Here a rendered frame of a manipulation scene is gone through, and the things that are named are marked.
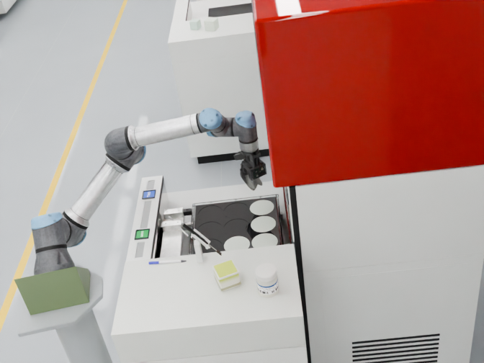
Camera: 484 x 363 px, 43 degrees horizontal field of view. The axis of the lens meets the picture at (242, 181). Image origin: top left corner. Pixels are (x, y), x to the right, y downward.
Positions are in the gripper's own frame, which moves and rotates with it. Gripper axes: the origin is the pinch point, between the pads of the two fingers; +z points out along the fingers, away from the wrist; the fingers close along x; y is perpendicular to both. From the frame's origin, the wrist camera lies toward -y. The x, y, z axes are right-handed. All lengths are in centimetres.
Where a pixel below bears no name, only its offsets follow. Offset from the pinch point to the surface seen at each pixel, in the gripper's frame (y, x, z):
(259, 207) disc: 5.5, -0.8, 7.3
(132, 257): 7, -57, 1
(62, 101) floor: -350, -5, 98
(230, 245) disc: 18.6, -22.1, 7.3
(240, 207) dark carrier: -0.3, -6.9, 7.4
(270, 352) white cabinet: 63, -34, 17
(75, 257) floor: -129, -63, 97
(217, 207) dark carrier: -5.9, -14.5, 7.4
